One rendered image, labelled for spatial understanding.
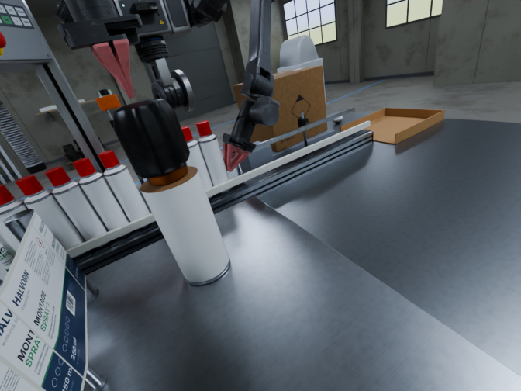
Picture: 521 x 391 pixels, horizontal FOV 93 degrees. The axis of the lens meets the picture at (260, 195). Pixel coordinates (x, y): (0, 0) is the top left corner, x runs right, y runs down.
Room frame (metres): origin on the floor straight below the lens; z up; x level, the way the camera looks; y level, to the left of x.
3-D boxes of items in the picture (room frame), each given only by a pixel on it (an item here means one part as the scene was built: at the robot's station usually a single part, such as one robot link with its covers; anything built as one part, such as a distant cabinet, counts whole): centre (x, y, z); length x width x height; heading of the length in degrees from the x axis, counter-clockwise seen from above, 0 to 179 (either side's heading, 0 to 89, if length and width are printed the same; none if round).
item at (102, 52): (0.45, 0.15, 1.23); 0.07 x 0.07 x 0.09; 26
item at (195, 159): (0.66, 0.15, 0.98); 0.05 x 0.05 x 0.20
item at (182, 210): (0.36, 0.13, 1.03); 0.09 x 0.09 x 0.30
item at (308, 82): (1.14, -0.18, 0.99); 0.30 x 0.24 x 0.27; 118
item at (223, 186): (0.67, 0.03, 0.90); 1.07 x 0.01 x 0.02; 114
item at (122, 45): (0.44, 0.17, 1.23); 0.07 x 0.07 x 0.09; 26
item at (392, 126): (0.99, -0.60, 0.85); 0.30 x 0.26 x 0.04; 114
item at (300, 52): (5.58, -1.41, 0.70); 0.79 x 0.67 x 1.40; 122
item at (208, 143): (0.68, 0.10, 0.98); 0.05 x 0.05 x 0.20
